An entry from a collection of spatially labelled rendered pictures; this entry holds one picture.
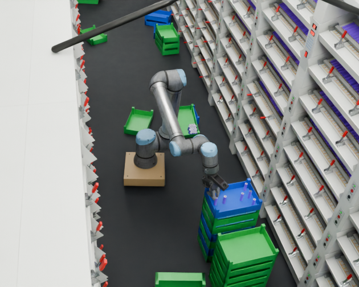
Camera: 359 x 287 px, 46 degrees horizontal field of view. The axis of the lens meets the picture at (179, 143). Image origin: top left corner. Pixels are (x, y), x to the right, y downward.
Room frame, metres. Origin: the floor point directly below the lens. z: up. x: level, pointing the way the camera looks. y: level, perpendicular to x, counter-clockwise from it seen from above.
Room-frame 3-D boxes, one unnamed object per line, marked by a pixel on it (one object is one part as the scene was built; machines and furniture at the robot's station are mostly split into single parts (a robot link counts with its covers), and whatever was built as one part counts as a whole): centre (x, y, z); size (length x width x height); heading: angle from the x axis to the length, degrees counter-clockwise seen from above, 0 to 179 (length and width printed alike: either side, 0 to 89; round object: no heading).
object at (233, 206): (1.74, -0.36, 0.52); 0.30 x 0.20 x 0.08; 110
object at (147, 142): (2.40, 0.25, 0.32); 0.17 x 0.15 x 0.18; 111
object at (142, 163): (2.39, 0.26, 0.18); 0.19 x 0.19 x 0.10
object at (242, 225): (1.74, -0.36, 0.36); 0.30 x 0.20 x 0.08; 110
